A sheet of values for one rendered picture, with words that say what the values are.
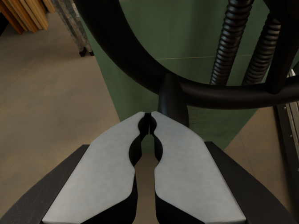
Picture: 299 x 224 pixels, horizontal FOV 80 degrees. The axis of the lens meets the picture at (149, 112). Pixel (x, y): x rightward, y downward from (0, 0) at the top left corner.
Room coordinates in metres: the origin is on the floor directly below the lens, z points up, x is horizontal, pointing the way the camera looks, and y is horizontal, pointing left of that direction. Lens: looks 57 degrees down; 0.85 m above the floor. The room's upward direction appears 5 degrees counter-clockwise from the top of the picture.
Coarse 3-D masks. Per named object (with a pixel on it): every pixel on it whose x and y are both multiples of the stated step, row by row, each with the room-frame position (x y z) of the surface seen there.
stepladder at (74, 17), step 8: (56, 0) 1.11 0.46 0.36; (64, 0) 1.09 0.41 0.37; (56, 8) 1.09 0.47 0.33; (64, 8) 1.07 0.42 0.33; (72, 8) 1.12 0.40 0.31; (64, 16) 1.10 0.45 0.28; (72, 16) 1.07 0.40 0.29; (80, 24) 1.11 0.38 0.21; (72, 32) 1.09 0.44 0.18; (80, 32) 1.07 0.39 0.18; (88, 40) 1.10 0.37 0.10; (80, 48) 1.08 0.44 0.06; (88, 48) 1.07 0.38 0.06
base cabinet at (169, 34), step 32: (128, 0) 0.30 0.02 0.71; (160, 0) 0.30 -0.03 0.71; (192, 0) 0.30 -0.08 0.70; (224, 0) 0.29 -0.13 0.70; (256, 0) 0.29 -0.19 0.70; (160, 32) 0.30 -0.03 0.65; (192, 32) 0.29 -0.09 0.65; (256, 32) 0.29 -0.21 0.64; (192, 64) 0.29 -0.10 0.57; (128, 96) 0.30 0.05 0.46; (192, 128) 0.29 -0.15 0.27; (224, 128) 0.28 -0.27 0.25
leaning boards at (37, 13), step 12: (0, 0) 1.46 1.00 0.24; (12, 0) 1.41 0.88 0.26; (24, 0) 1.47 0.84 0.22; (36, 0) 1.68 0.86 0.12; (48, 0) 1.72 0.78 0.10; (12, 12) 1.45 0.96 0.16; (24, 12) 1.45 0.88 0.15; (36, 12) 1.46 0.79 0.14; (12, 24) 1.41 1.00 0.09; (24, 24) 1.47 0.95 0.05; (36, 24) 1.47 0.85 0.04; (48, 24) 1.52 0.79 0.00
